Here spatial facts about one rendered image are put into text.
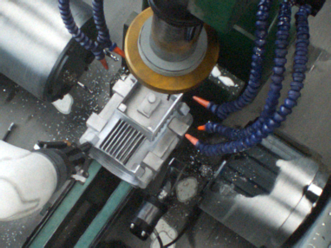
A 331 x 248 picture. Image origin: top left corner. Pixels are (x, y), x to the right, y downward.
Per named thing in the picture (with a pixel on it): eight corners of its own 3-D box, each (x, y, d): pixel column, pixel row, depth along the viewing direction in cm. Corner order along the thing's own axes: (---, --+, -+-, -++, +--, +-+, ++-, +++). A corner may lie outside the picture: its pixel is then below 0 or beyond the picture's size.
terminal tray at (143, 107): (143, 77, 148) (145, 65, 141) (181, 103, 146) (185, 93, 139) (113, 117, 145) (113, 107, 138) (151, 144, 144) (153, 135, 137)
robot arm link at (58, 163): (25, 142, 114) (38, 137, 120) (2, 182, 117) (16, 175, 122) (67, 170, 113) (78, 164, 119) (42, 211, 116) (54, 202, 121)
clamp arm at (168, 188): (164, 180, 149) (175, 154, 125) (175, 188, 149) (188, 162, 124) (156, 192, 149) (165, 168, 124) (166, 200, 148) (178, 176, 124)
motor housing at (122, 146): (126, 90, 163) (129, 61, 145) (188, 132, 160) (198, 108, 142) (80, 152, 158) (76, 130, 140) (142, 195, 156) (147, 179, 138)
